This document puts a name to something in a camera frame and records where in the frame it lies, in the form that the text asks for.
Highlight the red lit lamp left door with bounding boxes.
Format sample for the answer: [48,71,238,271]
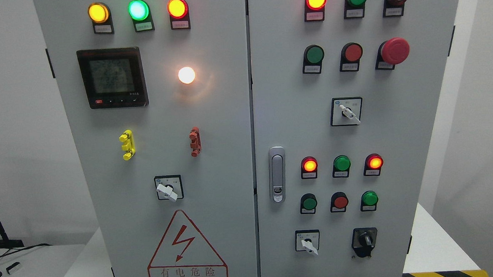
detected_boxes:
[167,0,191,30]

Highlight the green push button upper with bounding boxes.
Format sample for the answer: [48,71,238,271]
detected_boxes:
[302,44,324,75]

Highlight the green illuminated button lower right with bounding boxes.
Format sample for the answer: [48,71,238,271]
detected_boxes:
[360,190,379,212]

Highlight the red lit lamp right top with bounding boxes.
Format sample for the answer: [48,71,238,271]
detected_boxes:
[304,0,327,22]

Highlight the red lit lamp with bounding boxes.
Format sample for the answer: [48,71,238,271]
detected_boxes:
[300,156,318,180]
[304,0,327,22]

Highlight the white selector switch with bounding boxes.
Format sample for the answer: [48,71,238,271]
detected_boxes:
[330,97,363,127]
[295,229,320,256]

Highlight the black digital power meter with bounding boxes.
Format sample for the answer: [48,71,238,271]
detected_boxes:
[76,46,149,109]

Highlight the grey left cabinet door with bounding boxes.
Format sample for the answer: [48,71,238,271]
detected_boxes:
[33,0,258,277]

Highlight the grey right cabinet door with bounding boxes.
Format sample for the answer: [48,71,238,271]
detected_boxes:
[248,0,458,277]

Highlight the green lamp middle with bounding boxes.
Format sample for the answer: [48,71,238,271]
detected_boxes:
[332,155,351,178]

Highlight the white selector switch lower right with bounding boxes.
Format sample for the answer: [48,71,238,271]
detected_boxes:
[295,229,320,256]

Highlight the yellow indicator lamp top left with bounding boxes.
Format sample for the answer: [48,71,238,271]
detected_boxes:
[88,2,114,34]

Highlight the red push button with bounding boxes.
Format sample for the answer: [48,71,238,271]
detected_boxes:
[330,192,349,213]
[339,42,363,72]

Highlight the black rotary knob switch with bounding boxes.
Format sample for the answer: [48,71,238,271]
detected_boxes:
[351,227,378,258]

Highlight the green unlit lamp right top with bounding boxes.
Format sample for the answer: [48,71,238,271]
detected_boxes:
[343,0,367,19]

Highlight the white selector switch upper right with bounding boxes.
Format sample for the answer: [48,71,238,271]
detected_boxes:
[330,97,363,127]

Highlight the silver door lock handle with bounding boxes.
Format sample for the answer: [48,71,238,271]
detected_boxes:
[268,146,286,204]

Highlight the white glowing lamp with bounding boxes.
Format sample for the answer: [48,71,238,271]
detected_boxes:
[178,66,196,84]

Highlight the red lit lamp middle left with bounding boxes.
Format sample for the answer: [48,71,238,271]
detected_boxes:
[300,156,318,180]

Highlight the white selector switch left door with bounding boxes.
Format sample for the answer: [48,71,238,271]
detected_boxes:
[154,175,184,202]

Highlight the small white black dongle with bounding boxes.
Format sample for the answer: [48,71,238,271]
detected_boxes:
[6,261,21,274]

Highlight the green lit indicator lamp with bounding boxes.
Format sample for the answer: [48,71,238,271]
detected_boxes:
[128,0,155,32]

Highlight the black device with antenna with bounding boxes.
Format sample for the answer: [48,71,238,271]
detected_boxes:
[0,221,25,249]

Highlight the green push button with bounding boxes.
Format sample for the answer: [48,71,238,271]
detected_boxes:
[302,44,324,75]
[299,193,317,214]

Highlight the red push button lower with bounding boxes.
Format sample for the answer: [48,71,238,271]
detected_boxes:
[330,192,349,213]

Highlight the red lamp middle right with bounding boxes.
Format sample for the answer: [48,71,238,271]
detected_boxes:
[363,153,384,177]

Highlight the red electric hazard warning sticker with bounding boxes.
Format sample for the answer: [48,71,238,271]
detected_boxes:
[147,210,228,277]

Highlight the red terminal connector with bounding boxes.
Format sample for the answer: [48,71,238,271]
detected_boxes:
[189,126,201,157]

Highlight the black cable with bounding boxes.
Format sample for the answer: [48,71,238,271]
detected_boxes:
[0,243,54,267]

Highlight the red emergency stop mushroom button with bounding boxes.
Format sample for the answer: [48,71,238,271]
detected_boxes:
[375,37,410,71]

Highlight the green push button lower left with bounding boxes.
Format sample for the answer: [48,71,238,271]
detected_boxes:
[299,193,317,214]

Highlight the red push button upper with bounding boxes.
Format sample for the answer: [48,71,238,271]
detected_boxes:
[339,42,363,72]

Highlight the yellow terminal connector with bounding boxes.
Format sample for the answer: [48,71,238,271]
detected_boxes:
[119,129,136,161]

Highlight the grey cabinet door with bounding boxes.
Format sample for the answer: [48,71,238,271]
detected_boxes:
[248,0,458,277]
[33,0,258,277]

